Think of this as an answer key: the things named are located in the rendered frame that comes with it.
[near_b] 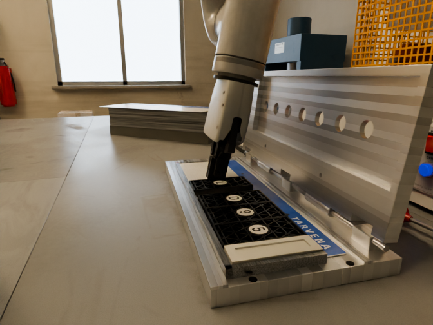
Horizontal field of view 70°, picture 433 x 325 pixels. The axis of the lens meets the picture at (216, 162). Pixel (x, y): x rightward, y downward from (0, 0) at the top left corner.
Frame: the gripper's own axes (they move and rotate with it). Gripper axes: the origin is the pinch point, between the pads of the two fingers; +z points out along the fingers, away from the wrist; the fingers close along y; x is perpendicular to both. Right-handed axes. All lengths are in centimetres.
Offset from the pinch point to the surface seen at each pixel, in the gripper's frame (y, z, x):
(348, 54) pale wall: -203, -70, 162
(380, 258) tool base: 27.1, 0.4, 11.0
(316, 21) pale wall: -257, -104, 151
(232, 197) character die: 10.2, 1.5, 0.0
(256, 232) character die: 20.9, 1.6, -0.5
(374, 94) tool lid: 20.4, -16.1, 9.9
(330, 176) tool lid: 17.2, -5.3, 9.8
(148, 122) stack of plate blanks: -56, 1, -10
